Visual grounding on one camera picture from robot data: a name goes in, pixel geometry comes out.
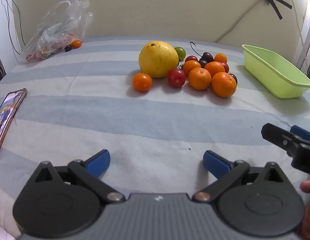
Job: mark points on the striped bed sheet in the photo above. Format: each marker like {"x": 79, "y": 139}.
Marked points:
{"x": 145, "y": 125}

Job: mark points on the yellow grapefruit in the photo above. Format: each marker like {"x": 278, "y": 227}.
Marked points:
{"x": 157, "y": 58}

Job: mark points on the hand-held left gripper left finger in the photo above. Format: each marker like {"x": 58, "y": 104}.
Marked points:
{"x": 98, "y": 163}

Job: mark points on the green cherry tomato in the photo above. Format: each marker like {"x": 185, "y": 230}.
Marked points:
{"x": 181, "y": 52}

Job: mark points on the clear plastic bag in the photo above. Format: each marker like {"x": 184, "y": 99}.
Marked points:
{"x": 57, "y": 32}

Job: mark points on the orange cherry tomato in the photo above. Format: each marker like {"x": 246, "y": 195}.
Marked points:
{"x": 142, "y": 82}
{"x": 76, "y": 44}

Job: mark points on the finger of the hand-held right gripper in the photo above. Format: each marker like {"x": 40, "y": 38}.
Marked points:
{"x": 303, "y": 133}
{"x": 274, "y": 132}

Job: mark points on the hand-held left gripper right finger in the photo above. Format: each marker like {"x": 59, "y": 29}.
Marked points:
{"x": 215, "y": 163}

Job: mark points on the smartphone with gold case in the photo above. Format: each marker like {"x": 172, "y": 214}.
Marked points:
{"x": 6, "y": 115}

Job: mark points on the red cherry tomato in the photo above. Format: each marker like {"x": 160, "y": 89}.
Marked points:
{"x": 191, "y": 58}
{"x": 225, "y": 67}
{"x": 176, "y": 78}

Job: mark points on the green plastic basin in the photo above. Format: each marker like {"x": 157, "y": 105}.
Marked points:
{"x": 277, "y": 72}

